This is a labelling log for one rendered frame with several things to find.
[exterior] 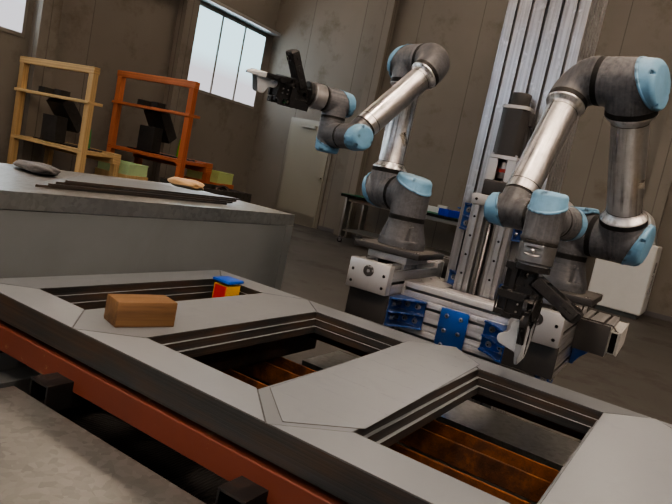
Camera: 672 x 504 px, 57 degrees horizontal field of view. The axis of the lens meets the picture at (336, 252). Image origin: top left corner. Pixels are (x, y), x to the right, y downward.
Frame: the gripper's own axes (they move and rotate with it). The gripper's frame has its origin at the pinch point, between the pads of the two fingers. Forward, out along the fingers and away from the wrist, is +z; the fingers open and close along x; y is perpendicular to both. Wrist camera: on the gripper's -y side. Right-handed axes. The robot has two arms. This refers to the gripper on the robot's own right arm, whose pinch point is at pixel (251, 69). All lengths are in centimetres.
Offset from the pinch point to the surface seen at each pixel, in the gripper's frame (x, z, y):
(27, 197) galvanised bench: -19, 53, 40
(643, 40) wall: 469, -855, -216
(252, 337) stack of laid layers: -53, 9, 56
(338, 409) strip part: -97, 16, 46
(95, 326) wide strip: -58, 44, 52
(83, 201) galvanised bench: -14, 40, 40
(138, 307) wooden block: -58, 37, 48
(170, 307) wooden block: -57, 31, 48
